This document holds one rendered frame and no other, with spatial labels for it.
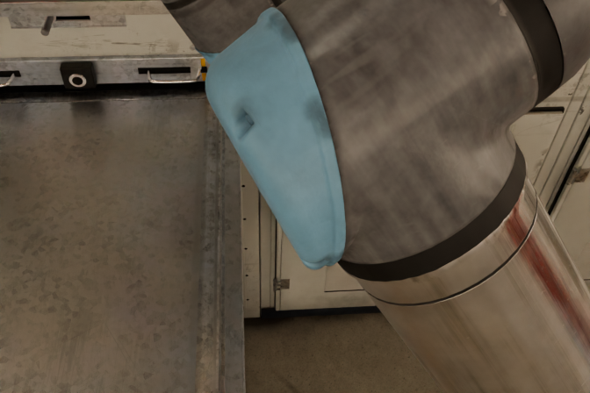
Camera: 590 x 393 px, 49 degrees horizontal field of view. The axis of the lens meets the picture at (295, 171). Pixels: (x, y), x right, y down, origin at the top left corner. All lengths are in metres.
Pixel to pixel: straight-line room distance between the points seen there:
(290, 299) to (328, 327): 0.17
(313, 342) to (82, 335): 1.04
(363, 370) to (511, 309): 1.56
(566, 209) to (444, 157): 1.47
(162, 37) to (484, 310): 1.03
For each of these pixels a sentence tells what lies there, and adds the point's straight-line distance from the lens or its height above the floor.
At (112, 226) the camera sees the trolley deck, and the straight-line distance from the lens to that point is 1.10.
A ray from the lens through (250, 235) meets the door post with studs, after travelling 1.64.
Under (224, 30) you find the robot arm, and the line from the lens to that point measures 0.84.
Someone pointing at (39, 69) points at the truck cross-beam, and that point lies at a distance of 1.36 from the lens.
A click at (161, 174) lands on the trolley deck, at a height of 0.85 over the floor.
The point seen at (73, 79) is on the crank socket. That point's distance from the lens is 1.32.
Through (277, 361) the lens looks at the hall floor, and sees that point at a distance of 1.89.
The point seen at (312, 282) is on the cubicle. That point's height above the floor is 0.20.
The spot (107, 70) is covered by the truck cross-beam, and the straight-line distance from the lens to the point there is 1.33.
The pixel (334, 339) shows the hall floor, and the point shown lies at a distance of 1.93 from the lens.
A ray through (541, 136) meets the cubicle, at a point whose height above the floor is 0.73.
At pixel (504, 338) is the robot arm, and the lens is 0.36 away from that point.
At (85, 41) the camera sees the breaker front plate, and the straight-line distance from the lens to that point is 1.31.
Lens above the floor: 1.68
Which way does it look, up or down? 46 degrees down
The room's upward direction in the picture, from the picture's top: 3 degrees clockwise
